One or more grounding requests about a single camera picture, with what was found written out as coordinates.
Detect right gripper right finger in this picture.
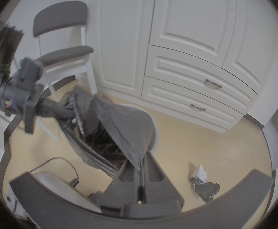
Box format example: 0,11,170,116
141,150,185,210

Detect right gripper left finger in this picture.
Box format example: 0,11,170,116
97,162,141,208

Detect white paper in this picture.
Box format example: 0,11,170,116
190,165,207,179

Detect black plastic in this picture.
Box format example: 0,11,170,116
190,177,220,203

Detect black plastic bag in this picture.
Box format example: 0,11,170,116
58,86,154,178

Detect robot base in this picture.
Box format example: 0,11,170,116
30,172,101,212

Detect white trash bin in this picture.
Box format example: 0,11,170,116
116,104,159,153

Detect white chair grey cushions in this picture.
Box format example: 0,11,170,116
32,1,99,141

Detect white wardrobe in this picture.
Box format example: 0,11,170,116
67,0,278,134

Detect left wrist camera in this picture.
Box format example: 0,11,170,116
18,57,44,83

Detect black cable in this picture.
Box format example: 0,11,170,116
30,158,80,187

